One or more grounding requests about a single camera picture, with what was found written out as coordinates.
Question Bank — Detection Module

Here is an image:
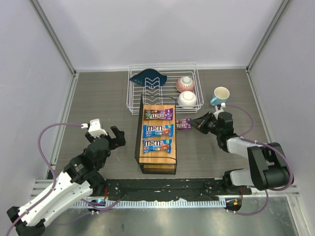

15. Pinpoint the purple brown candy bag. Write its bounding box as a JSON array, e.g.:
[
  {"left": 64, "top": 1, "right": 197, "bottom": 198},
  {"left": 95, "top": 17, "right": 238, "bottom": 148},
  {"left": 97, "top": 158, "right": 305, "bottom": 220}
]
[{"left": 175, "top": 118, "right": 191, "bottom": 130}]

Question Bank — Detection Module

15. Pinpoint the blue candy bag short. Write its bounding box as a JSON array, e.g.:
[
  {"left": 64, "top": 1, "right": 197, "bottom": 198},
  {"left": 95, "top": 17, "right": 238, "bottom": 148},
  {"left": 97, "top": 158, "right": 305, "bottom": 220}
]
[{"left": 143, "top": 139, "right": 172, "bottom": 153}]

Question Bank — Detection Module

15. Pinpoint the blue candy bag long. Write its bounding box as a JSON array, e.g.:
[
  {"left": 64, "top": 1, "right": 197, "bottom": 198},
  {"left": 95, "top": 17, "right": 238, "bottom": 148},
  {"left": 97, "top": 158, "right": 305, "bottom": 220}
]
[{"left": 142, "top": 124, "right": 174, "bottom": 138}]

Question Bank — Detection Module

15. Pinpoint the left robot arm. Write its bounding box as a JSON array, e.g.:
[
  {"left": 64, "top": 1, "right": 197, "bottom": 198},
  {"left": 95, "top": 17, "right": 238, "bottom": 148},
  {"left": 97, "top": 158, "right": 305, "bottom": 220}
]
[{"left": 7, "top": 119, "right": 126, "bottom": 236}]

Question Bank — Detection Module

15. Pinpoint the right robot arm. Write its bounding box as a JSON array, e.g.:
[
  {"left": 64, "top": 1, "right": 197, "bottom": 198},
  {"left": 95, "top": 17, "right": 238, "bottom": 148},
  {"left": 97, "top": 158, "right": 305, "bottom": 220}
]
[{"left": 189, "top": 112, "right": 294, "bottom": 191}]

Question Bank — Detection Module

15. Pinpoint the white bowl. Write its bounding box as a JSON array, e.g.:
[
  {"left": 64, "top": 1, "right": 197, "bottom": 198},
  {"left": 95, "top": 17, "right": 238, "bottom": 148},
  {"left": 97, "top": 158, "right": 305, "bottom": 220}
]
[{"left": 177, "top": 91, "right": 197, "bottom": 109}]

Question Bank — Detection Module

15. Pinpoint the light blue mug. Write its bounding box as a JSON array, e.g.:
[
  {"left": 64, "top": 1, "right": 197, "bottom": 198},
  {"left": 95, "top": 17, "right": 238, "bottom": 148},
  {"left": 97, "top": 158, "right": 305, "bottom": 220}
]
[{"left": 210, "top": 87, "right": 230, "bottom": 106}]

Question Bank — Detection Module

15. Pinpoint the pink patterned bowl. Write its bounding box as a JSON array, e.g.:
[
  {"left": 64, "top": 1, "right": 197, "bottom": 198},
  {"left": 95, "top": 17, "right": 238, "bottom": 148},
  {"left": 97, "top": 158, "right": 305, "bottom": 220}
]
[{"left": 176, "top": 76, "right": 194, "bottom": 92}]

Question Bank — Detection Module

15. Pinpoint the dark blue leaf plate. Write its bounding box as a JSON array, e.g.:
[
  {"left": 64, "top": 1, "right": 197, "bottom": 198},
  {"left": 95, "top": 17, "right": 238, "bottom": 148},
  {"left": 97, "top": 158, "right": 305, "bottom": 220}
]
[{"left": 130, "top": 68, "right": 167, "bottom": 89}]

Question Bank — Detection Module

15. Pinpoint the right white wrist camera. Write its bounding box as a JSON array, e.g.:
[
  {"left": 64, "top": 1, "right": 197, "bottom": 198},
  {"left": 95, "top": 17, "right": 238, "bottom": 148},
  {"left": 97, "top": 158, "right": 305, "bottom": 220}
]
[{"left": 213, "top": 103, "right": 226, "bottom": 119}]

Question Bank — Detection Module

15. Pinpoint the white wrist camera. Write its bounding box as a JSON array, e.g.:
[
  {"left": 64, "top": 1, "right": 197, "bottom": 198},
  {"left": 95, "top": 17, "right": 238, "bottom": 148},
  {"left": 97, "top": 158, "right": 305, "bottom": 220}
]
[
  {"left": 81, "top": 118, "right": 108, "bottom": 138},
  {"left": 213, "top": 103, "right": 226, "bottom": 119}
]

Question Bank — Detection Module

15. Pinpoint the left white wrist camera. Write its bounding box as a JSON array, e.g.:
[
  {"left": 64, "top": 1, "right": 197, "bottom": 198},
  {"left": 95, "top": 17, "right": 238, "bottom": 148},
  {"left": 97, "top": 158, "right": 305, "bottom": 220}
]
[{"left": 81, "top": 118, "right": 108, "bottom": 138}]

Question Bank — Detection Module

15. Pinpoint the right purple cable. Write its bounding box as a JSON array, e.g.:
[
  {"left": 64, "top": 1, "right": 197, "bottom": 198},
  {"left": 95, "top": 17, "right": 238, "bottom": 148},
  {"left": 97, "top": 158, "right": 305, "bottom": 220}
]
[{"left": 225, "top": 104, "right": 295, "bottom": 216}]

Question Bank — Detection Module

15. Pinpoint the purple cable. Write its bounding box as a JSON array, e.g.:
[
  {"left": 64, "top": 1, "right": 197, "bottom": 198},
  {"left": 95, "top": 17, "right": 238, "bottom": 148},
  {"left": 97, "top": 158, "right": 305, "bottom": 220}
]
[
  {"left": 6, "top": 122, "right": 121, "bottom": 236},
  {"left": 225, "top": 104, "right": 295, "bottom": 216}
]

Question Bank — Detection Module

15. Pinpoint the black wire wooden shelf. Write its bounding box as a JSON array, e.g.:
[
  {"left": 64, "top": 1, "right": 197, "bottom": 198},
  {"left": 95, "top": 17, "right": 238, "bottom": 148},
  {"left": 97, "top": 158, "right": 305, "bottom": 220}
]
[{"left": 134, "top": 102, "right": 177, "bottom": 175}]

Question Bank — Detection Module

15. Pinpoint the white wire dish rack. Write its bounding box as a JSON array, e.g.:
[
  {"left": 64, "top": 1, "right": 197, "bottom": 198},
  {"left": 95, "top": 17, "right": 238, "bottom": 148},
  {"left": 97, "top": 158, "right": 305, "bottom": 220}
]
[{"left": 126, "top": 62, "right": 204, "bottom": 115}]

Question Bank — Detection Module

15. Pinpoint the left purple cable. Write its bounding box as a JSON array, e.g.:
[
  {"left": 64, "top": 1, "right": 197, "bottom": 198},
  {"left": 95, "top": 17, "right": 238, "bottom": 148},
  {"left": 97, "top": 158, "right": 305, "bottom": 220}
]
[{"left": 6, "top": 122, "right": 121, "bottom": 236}]

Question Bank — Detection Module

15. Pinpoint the white cable duct strip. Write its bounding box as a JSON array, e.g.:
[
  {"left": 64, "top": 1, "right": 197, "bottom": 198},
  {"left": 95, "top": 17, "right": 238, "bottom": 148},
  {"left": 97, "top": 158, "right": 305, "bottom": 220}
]
[{"left": 73, "top": 199, "right": 227, "bottom": 208}]

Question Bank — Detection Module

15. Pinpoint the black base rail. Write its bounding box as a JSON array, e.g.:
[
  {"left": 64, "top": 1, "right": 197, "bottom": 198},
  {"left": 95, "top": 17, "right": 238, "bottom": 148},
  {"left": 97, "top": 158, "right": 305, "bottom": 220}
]
[{"left": 107, "top": 178, "right": 252, "bottom": 202}]

